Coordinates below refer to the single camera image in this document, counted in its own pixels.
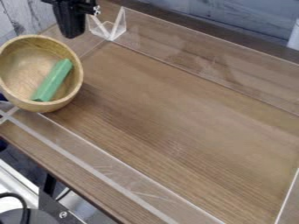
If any green rectangular block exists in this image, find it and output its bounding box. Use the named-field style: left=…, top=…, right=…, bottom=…
left=31, top=59, right=74, bottom=102

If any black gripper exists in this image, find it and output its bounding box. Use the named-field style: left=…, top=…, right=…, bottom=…
left=42, top=0, right=100, bottom=39

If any white object at right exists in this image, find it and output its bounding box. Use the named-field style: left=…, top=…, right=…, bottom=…
left=287, top=18, right=299, bottom=51

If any clear acrylic corner bracket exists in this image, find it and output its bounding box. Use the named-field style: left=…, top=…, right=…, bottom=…
left=87, top=5, right=127, bottom=41

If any dark grey round base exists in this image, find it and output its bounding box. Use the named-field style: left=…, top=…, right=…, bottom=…
left=0, top=208, right=60, bottom=224

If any clear acrylic front wall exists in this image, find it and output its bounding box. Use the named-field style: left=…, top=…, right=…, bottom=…
left=0, top=101, right=224, bottom=224

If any clear acrylic rear wall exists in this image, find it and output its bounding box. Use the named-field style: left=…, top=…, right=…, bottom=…
left=111, top=7, right=299, bottom=116

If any black metal table leg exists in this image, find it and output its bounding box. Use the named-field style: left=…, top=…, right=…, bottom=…
left=43, top=174, right=58, bottom=197

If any black cable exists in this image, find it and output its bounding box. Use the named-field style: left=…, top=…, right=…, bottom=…
left=0, top=192, right=32, bottom=224

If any clear acrylic wall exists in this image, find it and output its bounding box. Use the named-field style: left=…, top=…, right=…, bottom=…
left=0, top=101, right=224, bottom=224
left=111, top=7, right=299, bottom=116

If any grey metal bracket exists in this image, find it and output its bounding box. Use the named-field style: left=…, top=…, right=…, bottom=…
left=39, top=191, right=87, bottom=224

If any brown wooden bowl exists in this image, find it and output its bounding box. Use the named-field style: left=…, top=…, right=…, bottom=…
left=0, top=35, right=84, bottom=113

